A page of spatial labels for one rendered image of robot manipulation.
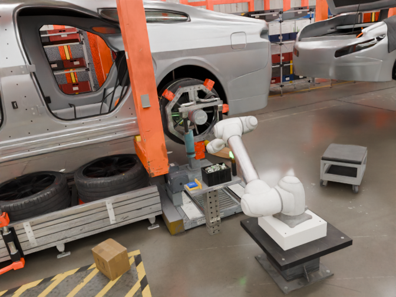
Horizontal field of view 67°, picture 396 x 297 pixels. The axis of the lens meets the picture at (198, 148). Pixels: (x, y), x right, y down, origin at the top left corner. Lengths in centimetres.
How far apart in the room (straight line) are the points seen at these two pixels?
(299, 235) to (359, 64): 305
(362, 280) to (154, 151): 166
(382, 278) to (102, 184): 211
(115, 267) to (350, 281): 155
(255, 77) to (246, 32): 45
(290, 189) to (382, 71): 303
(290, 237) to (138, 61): 154
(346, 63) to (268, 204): 309
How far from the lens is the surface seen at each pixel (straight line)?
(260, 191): 184
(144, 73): 226
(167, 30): 286
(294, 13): 785
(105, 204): 257
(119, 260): 232
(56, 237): 269
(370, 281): 230
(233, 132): 209
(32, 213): 273
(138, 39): 225
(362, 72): 458
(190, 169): 319
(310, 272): 222
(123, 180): 263
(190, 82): 291
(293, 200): 189
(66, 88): 637
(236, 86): 313
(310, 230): 197
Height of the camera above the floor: 152
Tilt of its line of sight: 20 degrees down
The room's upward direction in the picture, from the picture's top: 7 degrees counter-clockwise
